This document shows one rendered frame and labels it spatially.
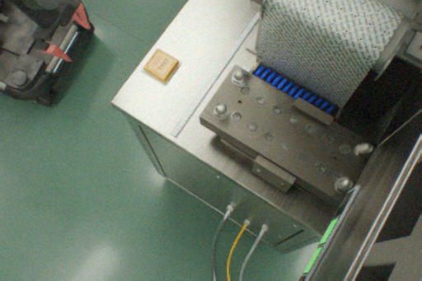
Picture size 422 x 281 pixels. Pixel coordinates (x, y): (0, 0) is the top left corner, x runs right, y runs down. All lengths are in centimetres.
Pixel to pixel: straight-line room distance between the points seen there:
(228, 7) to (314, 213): 62
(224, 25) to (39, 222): 129
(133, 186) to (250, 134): 113
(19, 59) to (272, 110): 134
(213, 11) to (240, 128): 42
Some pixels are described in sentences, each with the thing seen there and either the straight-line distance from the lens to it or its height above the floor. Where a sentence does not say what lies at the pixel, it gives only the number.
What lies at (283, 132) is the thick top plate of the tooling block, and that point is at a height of 103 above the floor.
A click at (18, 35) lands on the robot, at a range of 223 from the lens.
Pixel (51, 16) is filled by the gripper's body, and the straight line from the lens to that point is 111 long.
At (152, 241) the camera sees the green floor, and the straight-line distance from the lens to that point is 206.
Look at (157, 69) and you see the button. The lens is 124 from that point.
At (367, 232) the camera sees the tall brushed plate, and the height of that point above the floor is 143.
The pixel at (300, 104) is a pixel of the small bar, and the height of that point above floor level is 105.
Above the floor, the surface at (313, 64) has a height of 115.
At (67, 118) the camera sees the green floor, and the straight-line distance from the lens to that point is 228.
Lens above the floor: 204
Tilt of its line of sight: 71 degrees down
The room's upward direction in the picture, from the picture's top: 3 degrees counter-clockwise
